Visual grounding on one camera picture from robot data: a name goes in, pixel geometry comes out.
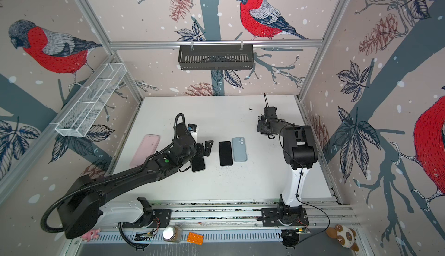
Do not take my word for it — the pink pig toy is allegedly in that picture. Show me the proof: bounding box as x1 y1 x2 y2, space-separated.
81 229 101 242

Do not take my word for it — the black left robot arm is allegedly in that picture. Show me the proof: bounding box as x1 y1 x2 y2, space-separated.
40 121 214 239

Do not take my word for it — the black wire wall basket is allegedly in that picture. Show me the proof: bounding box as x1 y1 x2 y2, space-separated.
178 45 254 71

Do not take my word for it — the large phone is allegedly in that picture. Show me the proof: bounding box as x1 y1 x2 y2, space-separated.
231 137 248 162

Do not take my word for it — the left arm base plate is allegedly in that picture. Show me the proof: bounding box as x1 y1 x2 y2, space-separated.
122 209 172 229

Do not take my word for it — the pink phone case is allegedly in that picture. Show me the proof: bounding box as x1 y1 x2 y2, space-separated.
129 134 161 168

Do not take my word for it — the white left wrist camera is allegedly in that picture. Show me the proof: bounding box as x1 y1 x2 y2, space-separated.
187 123 198 134

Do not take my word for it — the clear jar white lid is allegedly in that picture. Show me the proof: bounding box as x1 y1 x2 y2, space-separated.
162 225 182 243

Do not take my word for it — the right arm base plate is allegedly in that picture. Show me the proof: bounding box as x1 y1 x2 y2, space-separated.
257 207 309 227

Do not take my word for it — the white mesh wall basket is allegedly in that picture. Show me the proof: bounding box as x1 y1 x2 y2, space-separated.
55 63 127 137

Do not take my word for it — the blue phone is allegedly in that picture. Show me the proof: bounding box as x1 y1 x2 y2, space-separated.
219 141 233 166

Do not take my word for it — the brown white plush toy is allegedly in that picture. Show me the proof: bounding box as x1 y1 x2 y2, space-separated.
326 224 359 252

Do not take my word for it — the black phone centre table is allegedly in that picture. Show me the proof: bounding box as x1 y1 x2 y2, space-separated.
191 156 206 172

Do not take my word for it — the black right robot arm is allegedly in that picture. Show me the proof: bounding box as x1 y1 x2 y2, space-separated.
257 105 318 220

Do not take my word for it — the orange toy brick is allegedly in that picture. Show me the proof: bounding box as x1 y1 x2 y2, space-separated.
187 232 205 246

